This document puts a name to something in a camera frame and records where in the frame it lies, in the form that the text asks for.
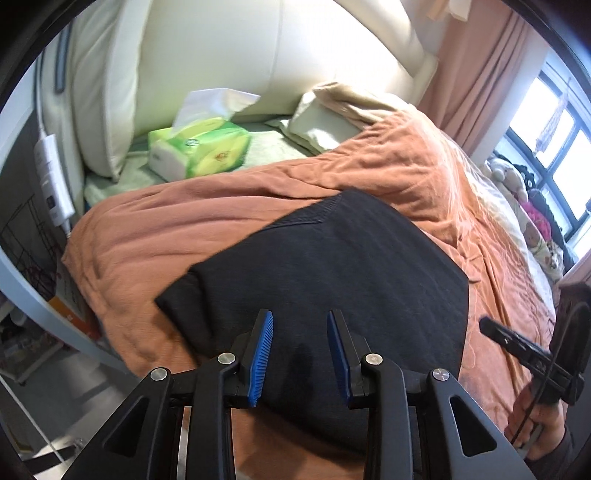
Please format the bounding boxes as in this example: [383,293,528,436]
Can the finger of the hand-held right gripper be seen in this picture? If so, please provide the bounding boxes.
[479,316,555,370]

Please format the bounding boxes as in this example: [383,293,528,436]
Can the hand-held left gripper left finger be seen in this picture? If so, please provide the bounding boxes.
[60,308,274,480]

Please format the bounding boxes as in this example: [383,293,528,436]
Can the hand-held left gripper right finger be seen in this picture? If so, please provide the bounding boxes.
[327,310,536,480]

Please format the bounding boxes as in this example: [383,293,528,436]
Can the black pants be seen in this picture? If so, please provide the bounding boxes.
[154,188,471,462]

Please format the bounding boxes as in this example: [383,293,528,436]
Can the person's right forearm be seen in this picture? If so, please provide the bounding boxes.
[524,425,580,472]

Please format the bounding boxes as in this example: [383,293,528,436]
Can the person's right hand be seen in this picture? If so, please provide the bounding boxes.
[505,382,570,462]

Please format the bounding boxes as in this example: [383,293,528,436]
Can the brown wooden furniture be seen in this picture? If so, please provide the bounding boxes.
[558,263,591,365]

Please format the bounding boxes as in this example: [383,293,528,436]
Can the bright pink cloth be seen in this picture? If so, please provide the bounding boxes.
[522,203,555,238]

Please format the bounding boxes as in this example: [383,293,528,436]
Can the orange blanket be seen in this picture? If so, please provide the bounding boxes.
[62,111,559,480]

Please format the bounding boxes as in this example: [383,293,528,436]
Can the black plush toy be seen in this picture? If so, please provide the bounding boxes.
[517,166,542,191]

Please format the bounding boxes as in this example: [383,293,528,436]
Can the pale plush toy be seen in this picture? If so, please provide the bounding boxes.
[482,157,532,204]

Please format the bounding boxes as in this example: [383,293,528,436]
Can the orange box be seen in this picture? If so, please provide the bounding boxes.
[46,263,105,344]

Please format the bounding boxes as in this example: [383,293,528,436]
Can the light green bed sheet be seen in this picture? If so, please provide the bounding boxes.
[83,117,324,217]

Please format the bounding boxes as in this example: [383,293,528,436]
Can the green tissue pack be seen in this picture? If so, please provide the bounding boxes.
[148,90,262,182]

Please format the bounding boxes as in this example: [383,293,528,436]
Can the white hanging ornament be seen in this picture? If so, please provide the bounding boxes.
[536,92,566,153]

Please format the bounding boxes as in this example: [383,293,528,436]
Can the cream pillow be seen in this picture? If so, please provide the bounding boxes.
[278,95,365,155]

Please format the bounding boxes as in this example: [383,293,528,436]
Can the beige blanket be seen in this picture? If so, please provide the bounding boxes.
[300,82,557,305]

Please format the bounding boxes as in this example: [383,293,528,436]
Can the pink curtain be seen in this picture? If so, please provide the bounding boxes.
[418,0,552,162]

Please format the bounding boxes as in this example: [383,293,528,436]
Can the white power strip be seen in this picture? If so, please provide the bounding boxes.
[33,131,77,228]

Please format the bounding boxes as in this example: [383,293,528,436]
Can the white pillow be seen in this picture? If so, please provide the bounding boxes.
[69,0,155,181]

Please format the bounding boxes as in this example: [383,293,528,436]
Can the cream padded headboard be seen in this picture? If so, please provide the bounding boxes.
[134,0,439,137]

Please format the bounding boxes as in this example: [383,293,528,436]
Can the black wire rack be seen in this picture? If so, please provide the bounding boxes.
[0,194,68,301]

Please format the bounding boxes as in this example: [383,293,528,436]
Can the white power cable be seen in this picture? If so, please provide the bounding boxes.
[34,46,52,139]

